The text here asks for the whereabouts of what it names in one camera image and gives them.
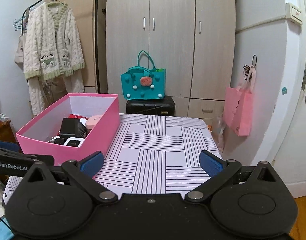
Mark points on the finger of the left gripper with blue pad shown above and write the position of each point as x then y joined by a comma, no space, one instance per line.
10,146

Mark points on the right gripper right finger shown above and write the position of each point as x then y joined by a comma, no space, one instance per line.
221,174

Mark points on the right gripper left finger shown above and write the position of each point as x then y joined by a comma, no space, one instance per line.
81,175

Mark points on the pink cardboard storage box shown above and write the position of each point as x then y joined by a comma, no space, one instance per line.
41,134

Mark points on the white device with black screen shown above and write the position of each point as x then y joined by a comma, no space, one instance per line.
74,142

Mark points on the black power bank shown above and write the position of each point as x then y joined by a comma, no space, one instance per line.
72,128

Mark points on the pink round compact case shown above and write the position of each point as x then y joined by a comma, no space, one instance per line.
92,121

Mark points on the wooden nightstand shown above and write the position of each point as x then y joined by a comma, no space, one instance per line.
6,133

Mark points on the red patterned bag in box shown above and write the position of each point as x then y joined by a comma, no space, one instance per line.
73,116

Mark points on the pink paper shopping bag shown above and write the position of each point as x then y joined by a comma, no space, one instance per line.
238,107

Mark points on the black suitcase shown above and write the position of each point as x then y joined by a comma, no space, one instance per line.
165,106

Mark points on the canvas tote bag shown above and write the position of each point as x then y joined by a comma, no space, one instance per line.
19,54

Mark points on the cream knitted panda cardigan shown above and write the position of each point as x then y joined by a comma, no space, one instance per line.
52,49

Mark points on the teal felt handbag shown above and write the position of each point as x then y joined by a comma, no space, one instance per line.
140,83

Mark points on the beige wardrobe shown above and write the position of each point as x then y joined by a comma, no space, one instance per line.
192,39

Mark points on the white door with handle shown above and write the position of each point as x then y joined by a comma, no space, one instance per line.
284,143

